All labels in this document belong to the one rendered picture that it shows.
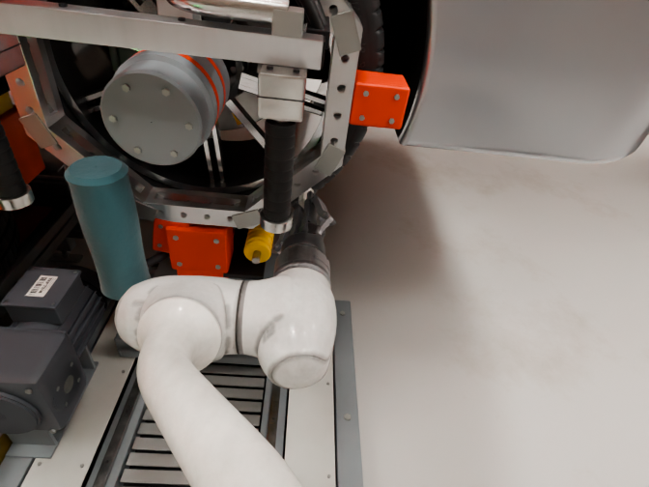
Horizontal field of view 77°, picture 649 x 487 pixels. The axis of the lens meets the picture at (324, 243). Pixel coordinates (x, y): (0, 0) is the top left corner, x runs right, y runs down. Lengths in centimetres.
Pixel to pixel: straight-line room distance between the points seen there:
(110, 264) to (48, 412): 32
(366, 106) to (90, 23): 39
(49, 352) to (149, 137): 48
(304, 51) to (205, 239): 48
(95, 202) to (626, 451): 147
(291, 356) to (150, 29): 39
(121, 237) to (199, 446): 49
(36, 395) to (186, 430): 59
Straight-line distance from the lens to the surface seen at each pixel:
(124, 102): 60
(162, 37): 51
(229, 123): 95
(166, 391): 40
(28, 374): 91
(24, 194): 65
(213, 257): 88
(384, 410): 128
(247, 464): 31
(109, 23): 52
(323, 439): 112
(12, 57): 63
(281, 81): 46
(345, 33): 67
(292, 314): 53
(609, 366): 175
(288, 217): 55
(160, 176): 92
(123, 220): 75
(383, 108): 71
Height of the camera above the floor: 108
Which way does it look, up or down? 38 degrees down
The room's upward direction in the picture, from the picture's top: 8 degrees clockwise
